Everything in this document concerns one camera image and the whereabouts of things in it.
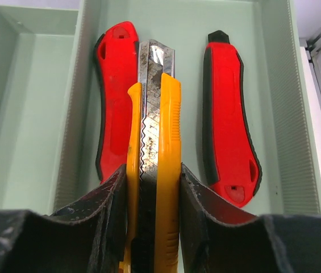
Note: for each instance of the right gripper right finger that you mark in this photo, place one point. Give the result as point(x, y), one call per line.
point(219, 237)

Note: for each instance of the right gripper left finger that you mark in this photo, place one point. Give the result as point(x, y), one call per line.
point(88, 235)

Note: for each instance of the red black pliers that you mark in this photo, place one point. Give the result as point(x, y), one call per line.
point(115, 60)

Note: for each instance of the orange utility knife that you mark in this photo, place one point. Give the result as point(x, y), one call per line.
point(154, 163)

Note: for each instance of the green plastic toolbox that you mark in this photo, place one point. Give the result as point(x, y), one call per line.
point(50, 108)

